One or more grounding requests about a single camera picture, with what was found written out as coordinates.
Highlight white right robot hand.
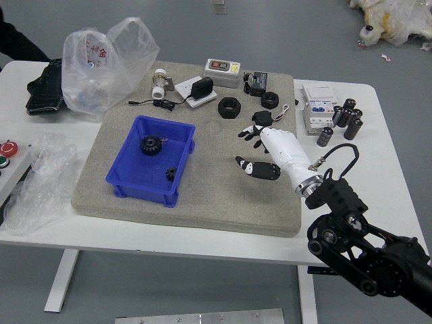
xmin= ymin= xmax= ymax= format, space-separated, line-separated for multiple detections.
xmin=235 ymin=124 xmax=321 ymax=195

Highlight big black gear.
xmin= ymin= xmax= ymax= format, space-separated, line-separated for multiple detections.
xmin=140 ymin=134 xmax=163 ymax=158

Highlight blue plastic box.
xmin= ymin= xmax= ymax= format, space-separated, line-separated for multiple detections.
xmin=105 ymin=114 xmax=196 ymax=207

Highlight small black round nut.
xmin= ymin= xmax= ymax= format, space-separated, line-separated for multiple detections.
xmin=261 ymin=91 xmax=280 ymax=109

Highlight large black hex nut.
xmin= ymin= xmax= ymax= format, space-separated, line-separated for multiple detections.
xmin=217 ymin=97 xmax=242 ymax=119

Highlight grey push-button control box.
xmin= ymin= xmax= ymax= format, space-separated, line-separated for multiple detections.
xmin=0 ymin=138 xmax=30 ymax=220

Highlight white circuit breaker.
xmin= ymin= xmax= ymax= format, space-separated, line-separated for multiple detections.
xmin=301 ymin=84 xmax=338 ymax=136

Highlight large dark brown capacitor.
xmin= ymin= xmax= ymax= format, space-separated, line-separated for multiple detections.
xmin=343 ymin=117 xmax=362 ymax=141

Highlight black module green terminal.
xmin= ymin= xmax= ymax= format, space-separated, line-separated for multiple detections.
xmin=242 ymin=70 xmax=271 ymax=97

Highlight grey-brown mat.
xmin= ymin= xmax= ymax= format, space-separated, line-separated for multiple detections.
xmin=70 ymin=60 xmax=302 ymax=239

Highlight black power adapter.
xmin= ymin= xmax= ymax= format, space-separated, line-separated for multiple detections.
xmin=190 ymin=76 xmax=214 ymax=101

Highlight black table control panel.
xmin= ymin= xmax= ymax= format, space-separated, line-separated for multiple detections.
xmin=306 ymin=266 xmax=338 ymax=276

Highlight brass valve white fittings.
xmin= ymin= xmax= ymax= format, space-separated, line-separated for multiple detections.
xmin=151 ymin=68 xmax=176 ymax=101

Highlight white table leg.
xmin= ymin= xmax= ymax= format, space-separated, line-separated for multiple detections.
xmin=43 ymin=250 xmax=80 ymax=313
xmin=298 ymin=265 xmax=320 ymax=324

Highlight clear item on floor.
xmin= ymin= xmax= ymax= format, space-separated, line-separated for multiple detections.
xmin=209 ymin=0 xmax=229 ymax=15

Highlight plush toy in plastic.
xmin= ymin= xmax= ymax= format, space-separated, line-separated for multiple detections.
xmin=347 ymin=0 xmax=432 ymax=48

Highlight white plastic bag red print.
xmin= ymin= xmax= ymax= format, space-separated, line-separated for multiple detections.
xmin=61 ymin=16 xmax=161 ymax=119

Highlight crumpled clear plastic bag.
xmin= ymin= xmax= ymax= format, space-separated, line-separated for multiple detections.
xmin=3 ymin=133 xmax=80 ymax=236

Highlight black case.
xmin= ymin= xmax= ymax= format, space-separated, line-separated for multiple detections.
xmin=26 ymin=57 xmax=67 ymax=117

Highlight person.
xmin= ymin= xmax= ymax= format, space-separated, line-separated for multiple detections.
xmin=0 ymin=6 xmax=51 ymax=72

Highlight small black servo with wires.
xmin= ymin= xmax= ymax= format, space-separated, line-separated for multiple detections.
xmin=251 ymin=104 xmax=291 ymax=128

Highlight grey switch box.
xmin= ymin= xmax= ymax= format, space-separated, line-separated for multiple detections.
xmin=203 ymin=57 xmax=242 ymax=89

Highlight white wall socket plate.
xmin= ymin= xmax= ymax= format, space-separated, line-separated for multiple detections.
xmin=174 ymin=76 xmax=218 ymax=109

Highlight black adapter cord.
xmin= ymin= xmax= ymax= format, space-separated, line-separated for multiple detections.
xmin=125 ymin=97 xmax=192 ymax=111

